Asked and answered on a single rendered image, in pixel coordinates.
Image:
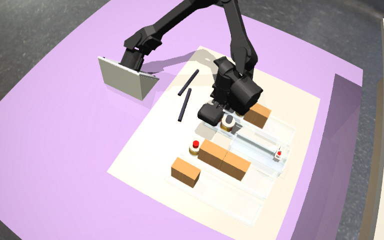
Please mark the cream jar with red lid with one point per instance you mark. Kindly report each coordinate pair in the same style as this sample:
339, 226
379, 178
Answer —
194, 148

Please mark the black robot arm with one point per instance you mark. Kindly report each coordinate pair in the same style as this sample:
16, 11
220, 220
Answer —
236, 77

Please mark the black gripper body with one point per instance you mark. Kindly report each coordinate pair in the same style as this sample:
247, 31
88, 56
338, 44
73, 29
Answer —
212, 114

